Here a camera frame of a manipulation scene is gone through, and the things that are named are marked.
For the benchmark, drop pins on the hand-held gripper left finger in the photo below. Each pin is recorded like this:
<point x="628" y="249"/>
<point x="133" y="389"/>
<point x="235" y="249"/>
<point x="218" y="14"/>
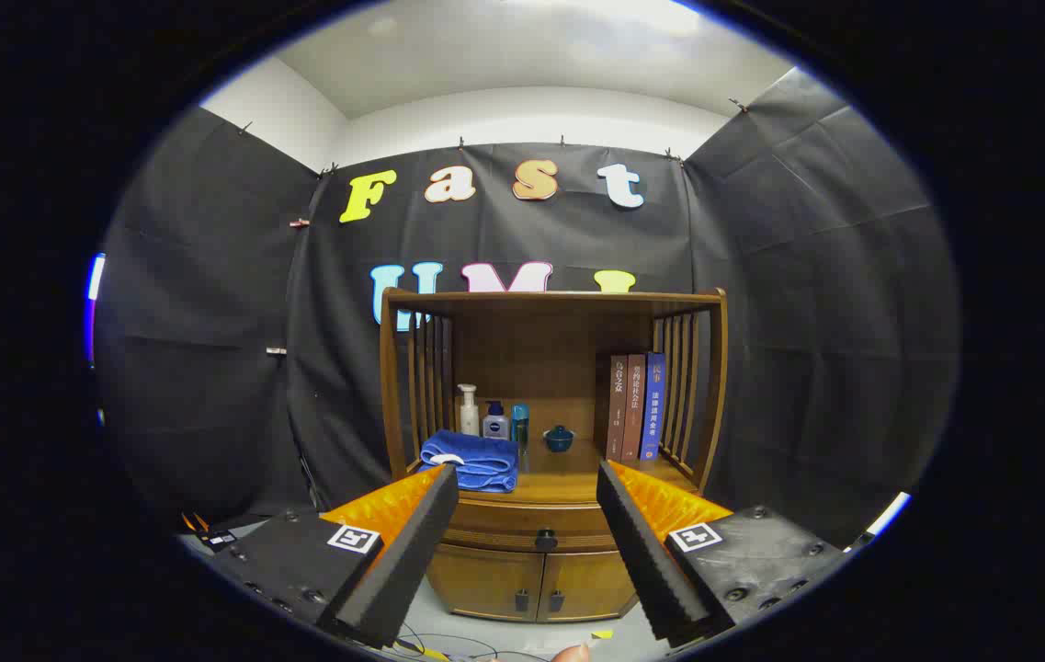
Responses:
<point x="412" y="552"/>

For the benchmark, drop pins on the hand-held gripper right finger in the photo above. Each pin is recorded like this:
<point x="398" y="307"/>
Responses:
<point x="641" y="552"/>

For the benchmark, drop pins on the wooden drawer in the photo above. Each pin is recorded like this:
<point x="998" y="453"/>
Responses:
<point x="504" y="529"/>

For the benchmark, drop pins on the black round drawer knob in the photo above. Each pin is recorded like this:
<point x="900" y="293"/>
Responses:
<point x="546" y="540"/>

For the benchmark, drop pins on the wooden cabinet door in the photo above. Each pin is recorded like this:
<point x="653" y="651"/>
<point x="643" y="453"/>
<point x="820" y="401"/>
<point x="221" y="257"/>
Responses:
<point x="591" y="584"/>
<point x="481" y="579"/>

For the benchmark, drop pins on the wooden countertop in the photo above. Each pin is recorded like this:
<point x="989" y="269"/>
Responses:
<point x="568" y="473"/>

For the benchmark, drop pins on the wooden cabinet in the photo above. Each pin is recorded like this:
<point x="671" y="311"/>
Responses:
<point x="540" y="359"/>

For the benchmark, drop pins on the blue folded towel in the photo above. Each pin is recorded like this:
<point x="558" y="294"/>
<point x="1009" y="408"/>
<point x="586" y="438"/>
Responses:
<point x="476" y="460"/>

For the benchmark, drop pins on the reddish brown book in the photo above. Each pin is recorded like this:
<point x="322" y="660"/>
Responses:
<point x="633" y="414"/>

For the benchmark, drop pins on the blue book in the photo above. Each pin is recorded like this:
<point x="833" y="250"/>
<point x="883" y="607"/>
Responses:
<point x="652" y="414"/>

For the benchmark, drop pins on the blue lidded teacup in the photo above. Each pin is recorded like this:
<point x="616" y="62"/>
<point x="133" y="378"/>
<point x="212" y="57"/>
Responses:
<point x="559" y="440"/>

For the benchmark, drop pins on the dark brown book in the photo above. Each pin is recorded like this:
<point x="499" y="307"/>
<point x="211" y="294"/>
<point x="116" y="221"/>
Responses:
<point x="617" y="414"/>

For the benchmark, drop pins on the white pump bottle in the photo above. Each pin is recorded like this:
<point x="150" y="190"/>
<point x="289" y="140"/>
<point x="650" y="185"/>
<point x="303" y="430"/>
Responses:
<point x="469" y="418"/>

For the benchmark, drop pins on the white bottle with blue cap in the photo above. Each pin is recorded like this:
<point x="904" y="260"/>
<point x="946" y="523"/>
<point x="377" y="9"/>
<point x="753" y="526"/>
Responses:
<point x="495" y="426"/>

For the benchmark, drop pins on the clear teal bottle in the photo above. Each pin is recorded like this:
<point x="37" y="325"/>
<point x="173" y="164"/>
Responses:
<point x="520" y="428"/>

